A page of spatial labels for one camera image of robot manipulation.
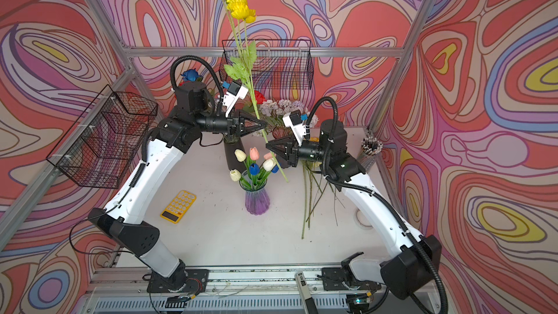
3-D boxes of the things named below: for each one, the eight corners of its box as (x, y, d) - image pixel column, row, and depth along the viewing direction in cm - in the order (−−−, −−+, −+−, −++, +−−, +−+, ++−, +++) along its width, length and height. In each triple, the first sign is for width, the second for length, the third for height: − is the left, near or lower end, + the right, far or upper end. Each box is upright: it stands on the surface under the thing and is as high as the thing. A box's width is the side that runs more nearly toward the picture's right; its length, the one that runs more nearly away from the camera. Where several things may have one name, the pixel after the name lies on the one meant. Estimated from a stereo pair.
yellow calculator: (161, 217, 90) (159, 215, 88) (181, 190, 98) (180, 188, 96) (178, 224, 88) (176, 222, 86) (197, 196, 96) (196, 194, 94)
